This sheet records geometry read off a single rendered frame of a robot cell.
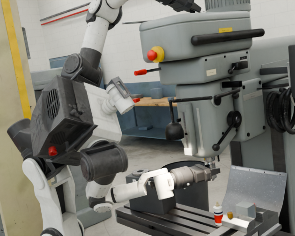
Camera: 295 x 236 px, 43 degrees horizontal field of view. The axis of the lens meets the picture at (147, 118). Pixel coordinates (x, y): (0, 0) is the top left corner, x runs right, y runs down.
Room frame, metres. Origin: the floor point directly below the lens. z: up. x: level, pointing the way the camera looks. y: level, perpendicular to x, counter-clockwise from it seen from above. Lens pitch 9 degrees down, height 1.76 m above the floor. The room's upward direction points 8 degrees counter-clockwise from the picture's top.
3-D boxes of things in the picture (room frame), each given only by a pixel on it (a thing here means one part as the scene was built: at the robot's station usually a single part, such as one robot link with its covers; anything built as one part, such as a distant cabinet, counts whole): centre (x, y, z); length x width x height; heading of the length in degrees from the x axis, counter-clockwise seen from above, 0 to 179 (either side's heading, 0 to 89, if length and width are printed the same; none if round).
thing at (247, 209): (1.45, -0.35, 1.08); 0.06 x 0.05 x 0.06; 40
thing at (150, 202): (1.89, 0.04, 1.07); 0.22 x 0.12 x 0.20; 53
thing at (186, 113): (1.49, -0.16, 1.45); 0.04 x 0.04 x 0.21; 42
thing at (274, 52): (1.90, -0.61, 1.66); 0.80 x 0.23 x 0.20; 132
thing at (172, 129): (1.41, -0.09, 1.47); 0.07 x 0.07 x 0.06
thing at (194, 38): (1.48, -0.36, 1.79); 0.45 x 0.04 x 0.04; 132
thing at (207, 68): (1.59, -0.27, 1.68); 0.34 x 0.24 x 0.10; 132
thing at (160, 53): (1.41, -0.07, 1.76); 0.06 x 0.02 x 0.06; 42
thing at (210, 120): (1.57, -0.24, 1.47); 0.21 x 0.19 x 0.32; 42
